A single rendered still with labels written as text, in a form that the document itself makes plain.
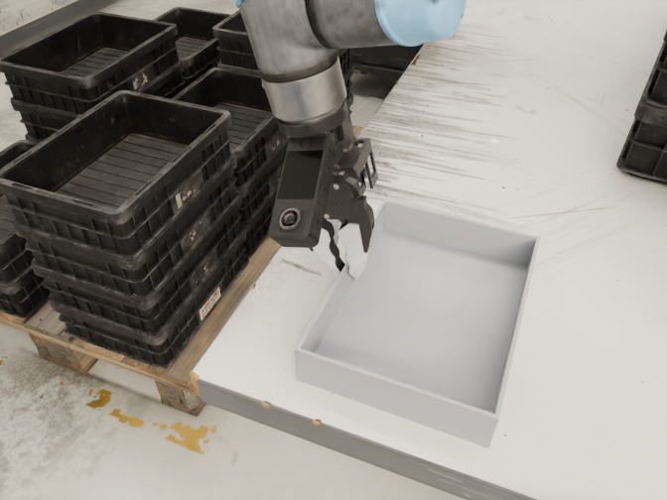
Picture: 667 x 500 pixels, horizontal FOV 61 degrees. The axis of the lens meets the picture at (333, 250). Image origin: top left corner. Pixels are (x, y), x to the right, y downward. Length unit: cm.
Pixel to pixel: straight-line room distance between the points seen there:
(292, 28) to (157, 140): 97
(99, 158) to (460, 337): 100
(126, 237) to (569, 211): 74
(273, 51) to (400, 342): 33
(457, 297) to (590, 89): 65
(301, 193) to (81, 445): 105
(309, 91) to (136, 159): 90
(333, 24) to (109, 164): 97
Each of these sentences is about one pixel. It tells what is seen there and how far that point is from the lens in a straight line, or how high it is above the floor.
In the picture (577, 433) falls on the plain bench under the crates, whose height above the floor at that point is 70.
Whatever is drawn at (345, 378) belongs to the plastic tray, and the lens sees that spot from 57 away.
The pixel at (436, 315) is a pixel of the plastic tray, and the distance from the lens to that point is 67.
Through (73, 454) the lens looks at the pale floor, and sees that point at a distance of 148.
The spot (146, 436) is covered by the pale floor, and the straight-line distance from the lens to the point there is 145.
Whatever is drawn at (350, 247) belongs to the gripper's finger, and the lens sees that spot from 63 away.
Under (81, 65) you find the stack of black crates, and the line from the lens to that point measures 191.
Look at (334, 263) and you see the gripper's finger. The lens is 65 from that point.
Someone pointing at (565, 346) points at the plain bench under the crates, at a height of 70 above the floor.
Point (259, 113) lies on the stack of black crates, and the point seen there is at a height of 38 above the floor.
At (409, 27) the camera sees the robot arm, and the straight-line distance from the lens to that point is 47.
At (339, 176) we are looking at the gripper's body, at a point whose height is 87.
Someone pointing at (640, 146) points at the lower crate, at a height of 75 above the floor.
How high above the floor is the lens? 120
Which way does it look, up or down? 42 degrees down
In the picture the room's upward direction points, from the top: straight up
